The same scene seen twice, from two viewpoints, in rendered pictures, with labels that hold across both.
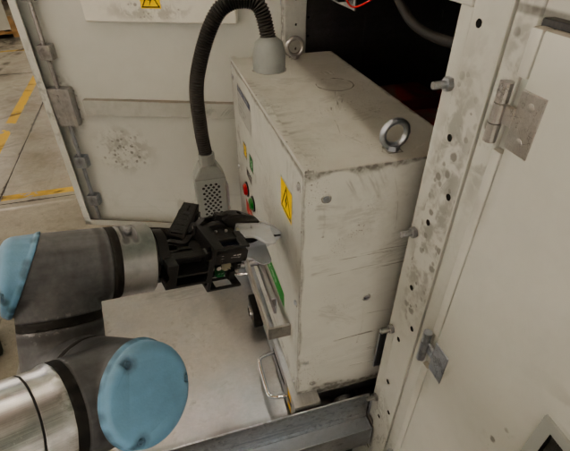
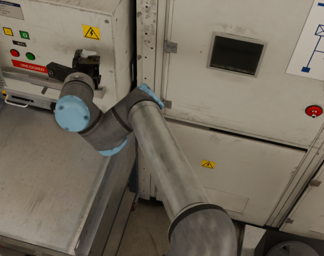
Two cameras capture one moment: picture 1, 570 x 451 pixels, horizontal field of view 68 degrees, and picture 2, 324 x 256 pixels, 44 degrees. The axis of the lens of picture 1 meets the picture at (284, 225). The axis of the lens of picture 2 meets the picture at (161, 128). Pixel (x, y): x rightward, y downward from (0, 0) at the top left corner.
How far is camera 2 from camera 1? 0.93 m
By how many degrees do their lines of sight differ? 46
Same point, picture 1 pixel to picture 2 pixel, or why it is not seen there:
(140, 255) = (89, 80)
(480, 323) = (185, 24)
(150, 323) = (16, 161)
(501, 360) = (195, 28)
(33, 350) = (101, 127)
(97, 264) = (88, 90)
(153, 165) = not seen: outside the picture
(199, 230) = (81, 64)
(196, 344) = (50, 146)
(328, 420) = not seen: hidden behind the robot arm
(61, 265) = (85, 96)
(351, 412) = not seen: hidden behind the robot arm
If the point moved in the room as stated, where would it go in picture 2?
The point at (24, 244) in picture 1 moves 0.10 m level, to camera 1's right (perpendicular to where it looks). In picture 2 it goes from (73, 98) to (96, 75)
